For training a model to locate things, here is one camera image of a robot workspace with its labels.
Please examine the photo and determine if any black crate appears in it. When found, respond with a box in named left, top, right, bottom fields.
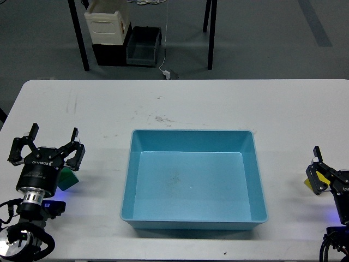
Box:
left=92, top=24, right=133, bottom=67

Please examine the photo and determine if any yellow block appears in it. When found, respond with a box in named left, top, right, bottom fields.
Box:
left=304, top=173, right=330, bottom=192

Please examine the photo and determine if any white cable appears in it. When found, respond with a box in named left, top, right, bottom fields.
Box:
left=127, top=0, right=170, bottom=72

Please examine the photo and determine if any cream plastic box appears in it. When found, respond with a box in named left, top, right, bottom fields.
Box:
left=84, top=0, right=130, bottom=45

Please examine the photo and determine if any black table leg right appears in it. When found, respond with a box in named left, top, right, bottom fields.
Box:
left=207, top=0, right=218, bottom=70

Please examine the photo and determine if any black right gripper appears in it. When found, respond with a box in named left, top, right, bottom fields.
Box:
left=306, top=146, right=348, bottom=225

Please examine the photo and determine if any blue plastic tray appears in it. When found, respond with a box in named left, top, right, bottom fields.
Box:
left=121, top=130, right=268, bottom=230

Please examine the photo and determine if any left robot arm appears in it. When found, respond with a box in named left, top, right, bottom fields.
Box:
left=1, top=123, right=85, bottom=261

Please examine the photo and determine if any dark grey bin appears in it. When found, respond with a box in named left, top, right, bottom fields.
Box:
left=126, top=26, right=162, bottom=67

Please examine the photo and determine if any black table leg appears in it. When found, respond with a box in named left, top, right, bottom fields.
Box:
left=207, top=0, right=218, bottom=70
left=68, top=0, right=89, bottom=71
left=202, top=0, right=212, bottom=32

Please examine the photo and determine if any black table leg far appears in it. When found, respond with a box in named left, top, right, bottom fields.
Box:
left=202, top=0, right=212, bottom=32

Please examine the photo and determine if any white power adapter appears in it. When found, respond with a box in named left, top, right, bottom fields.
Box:
left=162, top=70, right=171, bottom=80

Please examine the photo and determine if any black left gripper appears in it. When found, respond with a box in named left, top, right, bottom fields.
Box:
left=8, top=123, right=85, bottom=197

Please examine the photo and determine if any green block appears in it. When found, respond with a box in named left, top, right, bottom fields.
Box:
left=58, top=167, right=79, bottom=191

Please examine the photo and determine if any black table leg left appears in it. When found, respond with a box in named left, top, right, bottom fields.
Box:
left=68, top=0, right=89, bottom=71

